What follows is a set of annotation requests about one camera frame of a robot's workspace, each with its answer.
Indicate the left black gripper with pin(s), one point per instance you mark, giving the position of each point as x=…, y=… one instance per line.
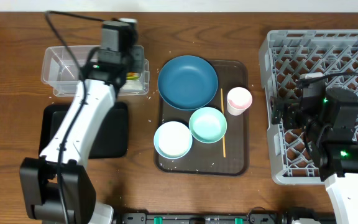
x=135, y=57

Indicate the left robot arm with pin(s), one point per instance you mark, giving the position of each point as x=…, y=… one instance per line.
x=55, y=185

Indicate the wooden chopstick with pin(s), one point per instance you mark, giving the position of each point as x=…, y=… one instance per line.
x=222, y=111

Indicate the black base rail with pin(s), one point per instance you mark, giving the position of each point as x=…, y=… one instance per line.
x=142, y=218

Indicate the dark blue plate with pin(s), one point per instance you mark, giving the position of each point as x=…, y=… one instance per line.
x=187, y=82

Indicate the black plastic tray bin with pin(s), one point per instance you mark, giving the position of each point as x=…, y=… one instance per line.
x=111, y=140

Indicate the brown serving tray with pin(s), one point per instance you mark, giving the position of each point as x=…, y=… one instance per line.
x=208, y=159

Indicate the pink white cup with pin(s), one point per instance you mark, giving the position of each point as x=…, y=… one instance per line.
x=239, y=99

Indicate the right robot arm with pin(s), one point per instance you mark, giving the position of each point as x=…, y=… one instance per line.
x=327, y=117

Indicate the clear plastic bin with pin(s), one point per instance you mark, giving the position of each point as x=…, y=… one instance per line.
x=60, y=72

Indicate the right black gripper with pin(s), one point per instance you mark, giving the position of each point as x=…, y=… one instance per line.
x=291, y=106

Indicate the light blue rice bowl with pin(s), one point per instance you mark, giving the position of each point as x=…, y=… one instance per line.
x=173, y=140

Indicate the grey dishwasher rack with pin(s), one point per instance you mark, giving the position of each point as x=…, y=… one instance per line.
x=283, y=57

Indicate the yellow green snack wrapper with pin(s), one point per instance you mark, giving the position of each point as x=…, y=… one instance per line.
x=133, y=76

